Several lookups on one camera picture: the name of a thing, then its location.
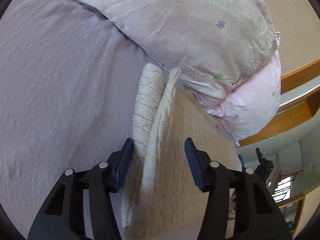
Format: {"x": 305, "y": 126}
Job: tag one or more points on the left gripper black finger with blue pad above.
{"x": 257, "y": 215}
{"x": 62, "y": 216}

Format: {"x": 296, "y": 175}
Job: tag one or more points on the beige cable knit sweater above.
{"x": 160, "y": 198}

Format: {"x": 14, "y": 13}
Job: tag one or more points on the pink star pattern pillow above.
{"x": 248, "y": 108}

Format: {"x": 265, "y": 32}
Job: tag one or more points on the wooden wall niche frame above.
{"x": 300, "y": 103}

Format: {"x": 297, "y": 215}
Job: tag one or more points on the pale pink floral pillow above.
{"x": 217, "y": 44}

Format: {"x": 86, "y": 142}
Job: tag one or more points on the lilac bed sheet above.
{"x": 69, "y": 80}

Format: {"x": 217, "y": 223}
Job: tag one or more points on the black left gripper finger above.
{"x": 259, "y": 155}

